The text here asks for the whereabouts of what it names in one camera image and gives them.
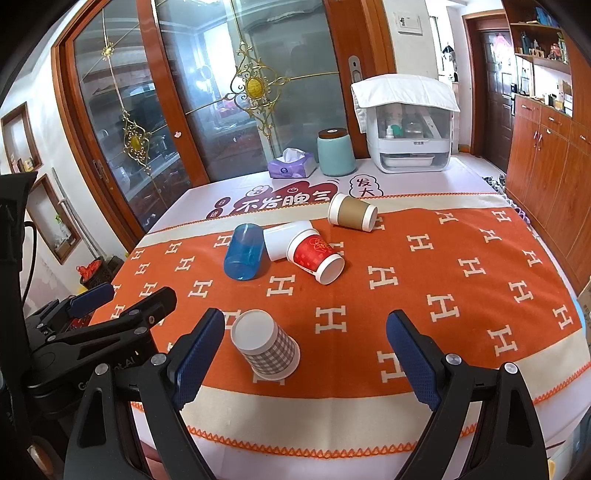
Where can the pair of shoes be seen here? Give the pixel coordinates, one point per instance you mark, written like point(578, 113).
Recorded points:
point(494, 181)

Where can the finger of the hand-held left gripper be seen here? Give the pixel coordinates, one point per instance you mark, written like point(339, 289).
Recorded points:
point(138, 318)
point(92, 297)

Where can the red paper cup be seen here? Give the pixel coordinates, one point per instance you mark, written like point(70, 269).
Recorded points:
point(314, 256)

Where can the white plastic cup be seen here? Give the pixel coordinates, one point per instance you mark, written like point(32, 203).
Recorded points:
point(281, 240)

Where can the wooden shelf cabinet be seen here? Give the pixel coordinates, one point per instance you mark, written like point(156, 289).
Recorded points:
point(549, 161)

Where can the glass sliding door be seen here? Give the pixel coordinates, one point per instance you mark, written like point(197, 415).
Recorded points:
point(258, 92)
point(124, 120)

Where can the wooden wall niche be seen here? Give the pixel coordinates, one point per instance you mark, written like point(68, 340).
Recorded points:
point(53, 217)
point(21, 138)

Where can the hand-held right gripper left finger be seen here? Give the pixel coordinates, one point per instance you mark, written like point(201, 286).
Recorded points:
point(198, 357)

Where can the brown paper cup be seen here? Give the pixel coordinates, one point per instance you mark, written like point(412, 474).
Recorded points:
point(353, 212)

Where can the checkered paper cup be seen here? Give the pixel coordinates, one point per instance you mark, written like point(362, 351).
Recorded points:
point(270, 350)

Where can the white quilted cloth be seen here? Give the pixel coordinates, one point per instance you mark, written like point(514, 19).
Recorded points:
point(401, 90)

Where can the blue plastic cup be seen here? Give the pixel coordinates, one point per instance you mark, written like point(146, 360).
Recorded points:
point(244, 254)

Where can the teal canister with brown lid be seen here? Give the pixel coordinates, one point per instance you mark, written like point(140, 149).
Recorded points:
point(336, 154)

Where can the purple tissue box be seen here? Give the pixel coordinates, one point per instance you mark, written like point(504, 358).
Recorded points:
point(291, 166)

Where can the white storage cabinet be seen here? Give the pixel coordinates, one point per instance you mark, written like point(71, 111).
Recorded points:
point(411, 147)

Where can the orange patterned blanket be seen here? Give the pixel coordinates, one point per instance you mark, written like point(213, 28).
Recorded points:
point(415, 277)

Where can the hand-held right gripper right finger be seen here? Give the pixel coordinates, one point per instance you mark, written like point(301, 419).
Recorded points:
point(413, 360)

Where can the brown wooden entry door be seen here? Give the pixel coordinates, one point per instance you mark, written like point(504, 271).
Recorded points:
point(494, 97)

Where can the black pot with red contents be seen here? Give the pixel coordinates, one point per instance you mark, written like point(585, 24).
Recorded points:
point(94, 272)

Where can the white wall switch panel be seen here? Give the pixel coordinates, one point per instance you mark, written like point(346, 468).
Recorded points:
point(408, 23)

